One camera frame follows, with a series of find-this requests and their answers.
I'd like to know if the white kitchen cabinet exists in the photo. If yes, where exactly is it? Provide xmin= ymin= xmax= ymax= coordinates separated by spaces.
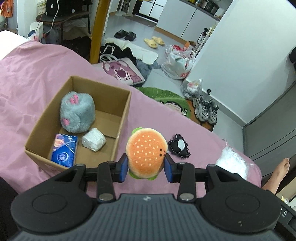
xmin=154 ymin=0 xmax=218 ymax=43

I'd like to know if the yellow table leg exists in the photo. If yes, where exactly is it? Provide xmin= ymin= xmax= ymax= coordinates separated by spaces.
xmin=89 ymin=0 xmax=110 ymax=64

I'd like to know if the yellow slipper near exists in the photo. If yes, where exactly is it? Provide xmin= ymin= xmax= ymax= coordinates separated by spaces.
xmin=144 ymin=38 xmax=158 ymax=49

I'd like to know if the grey sneaker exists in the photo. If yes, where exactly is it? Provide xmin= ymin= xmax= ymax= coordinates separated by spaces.
xmin=192 ymin=95 xmax=208 ymax=123
xmin=208 ymin=99 xmax=219 ymax=125

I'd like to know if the grey fluffy plush toy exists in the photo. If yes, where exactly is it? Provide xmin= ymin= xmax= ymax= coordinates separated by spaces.
xmin=60 ymin=91 xmax=95 ymax=133

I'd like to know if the blue tissue pack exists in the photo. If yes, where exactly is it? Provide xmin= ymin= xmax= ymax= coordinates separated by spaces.
xmin=51 ymin=133 xmax=78 ymax=168

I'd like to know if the white soft packet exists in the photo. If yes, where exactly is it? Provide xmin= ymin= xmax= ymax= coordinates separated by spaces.
xmin=82 ymin=128 xmax=106 ymax=152

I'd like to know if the pink bed sheet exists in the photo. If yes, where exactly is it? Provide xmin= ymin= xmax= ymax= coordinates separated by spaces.
xmin=0 ymin=40 xmax=263 ymax=200

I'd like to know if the grey sneaker right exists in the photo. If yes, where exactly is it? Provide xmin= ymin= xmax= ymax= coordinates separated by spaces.
xmin=208 ymin=99 xmax=219 ymax=125

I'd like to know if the yellow slipper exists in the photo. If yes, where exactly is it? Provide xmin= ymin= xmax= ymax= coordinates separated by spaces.
xmin=144 ymin=38 xmax=158 ymax=49
xmin=152 ymin=36 xmax=165 ymax=46

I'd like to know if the hamburger plush toy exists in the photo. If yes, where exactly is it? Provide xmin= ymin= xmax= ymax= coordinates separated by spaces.
xmin=125 ymin=127 xmax=168 ymax=180

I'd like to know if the person's bare foot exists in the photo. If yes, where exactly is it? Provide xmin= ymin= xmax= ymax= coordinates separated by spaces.
xmin=262 ymin=158 xmax=290 ymax=194

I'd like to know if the white floor mat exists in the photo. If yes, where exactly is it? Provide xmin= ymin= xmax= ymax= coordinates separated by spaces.
xmin=103 ymin=38 xmax=158 ymax=65

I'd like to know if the grey blue floor cloth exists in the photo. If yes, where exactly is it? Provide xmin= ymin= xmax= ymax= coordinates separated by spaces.
xmin=136 ymin=59 xmax=161 ymax=81

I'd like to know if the pink bear cushion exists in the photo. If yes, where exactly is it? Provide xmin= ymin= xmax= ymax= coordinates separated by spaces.
xmin=99 ymin=58 xmax=145 ymax=86

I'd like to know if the black slipper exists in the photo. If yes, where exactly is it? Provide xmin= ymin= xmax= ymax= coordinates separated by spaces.
xmin=114 ymin=29 xmax=128 ymax=39
xmin=125 ymin=31 xmax=137 ymax=41

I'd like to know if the white red plastic shopping bag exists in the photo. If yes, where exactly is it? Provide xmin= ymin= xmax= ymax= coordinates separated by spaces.
xmin=161 ymin=45 xmax=195 ymax=80

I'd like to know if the black slipper left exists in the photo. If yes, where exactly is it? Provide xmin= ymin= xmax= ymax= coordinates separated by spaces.
xmin=114 ymin=29 xmax=128 ymax=39

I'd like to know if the yellow slipper far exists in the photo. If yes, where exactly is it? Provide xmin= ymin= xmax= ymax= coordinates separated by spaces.
xmin=152 ymin=36 xmax=165 ymax=46

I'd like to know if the grey sneaker left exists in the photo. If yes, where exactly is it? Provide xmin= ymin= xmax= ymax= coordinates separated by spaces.
xmin=192 ymin=95 xmax=208 ymax=123

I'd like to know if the green leaf cartoon rug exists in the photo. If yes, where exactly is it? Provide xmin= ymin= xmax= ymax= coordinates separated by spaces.
xmin=135 ymin=86 xmax=193 ymax=120

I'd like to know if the black slipper right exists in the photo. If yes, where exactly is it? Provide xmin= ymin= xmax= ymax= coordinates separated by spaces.
xmin=125 ymin=31 xmax=137 ymax=41

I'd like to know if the small clear trash bag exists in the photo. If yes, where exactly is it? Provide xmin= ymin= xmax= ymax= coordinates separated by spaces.
xmin=181 ymin=79 xmax=203 ymax=100

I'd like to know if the clear plastic bag white filling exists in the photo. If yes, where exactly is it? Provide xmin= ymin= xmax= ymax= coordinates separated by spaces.
xmin=215 ymin=143 xmax=254 ymax=180

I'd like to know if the brown cardboard box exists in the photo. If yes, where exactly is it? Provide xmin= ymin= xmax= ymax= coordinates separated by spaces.
xmin=25 ymin=76 xmax=132 ymax=171

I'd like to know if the black white tote bag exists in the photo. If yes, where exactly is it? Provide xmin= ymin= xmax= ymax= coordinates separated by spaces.
xmin=99 ymin=43 xmax=137 ymax=66

